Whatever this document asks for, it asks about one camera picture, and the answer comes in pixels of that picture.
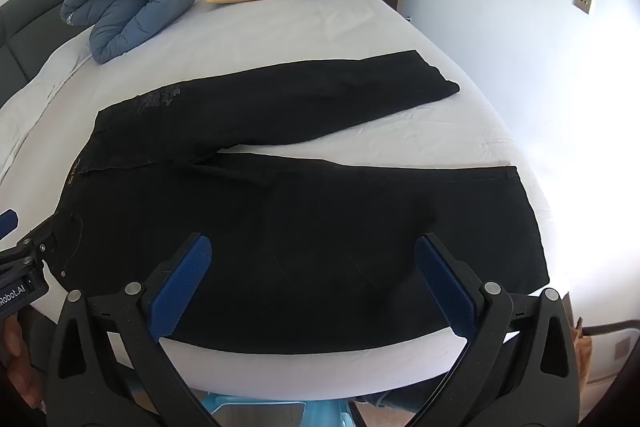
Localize black pants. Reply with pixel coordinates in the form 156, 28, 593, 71
52, 50, 551, 353

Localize bed with white sheet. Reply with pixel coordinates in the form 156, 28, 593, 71
0, 0, 558, 395

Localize person's left hand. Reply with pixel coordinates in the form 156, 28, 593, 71
0, 312, 46, 408

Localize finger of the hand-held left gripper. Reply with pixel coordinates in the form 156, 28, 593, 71
15, 214, 76, 269
0, 208, 20, 240

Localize grey padded headboard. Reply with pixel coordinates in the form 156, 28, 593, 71
0, 0, 96, 108

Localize light blue plastic stool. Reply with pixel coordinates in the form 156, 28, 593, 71
200, 389, 381, 427

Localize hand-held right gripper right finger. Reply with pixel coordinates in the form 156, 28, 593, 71
414, 233, 583, 427

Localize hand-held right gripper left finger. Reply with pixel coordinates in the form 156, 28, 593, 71
47, 232, 221, 427

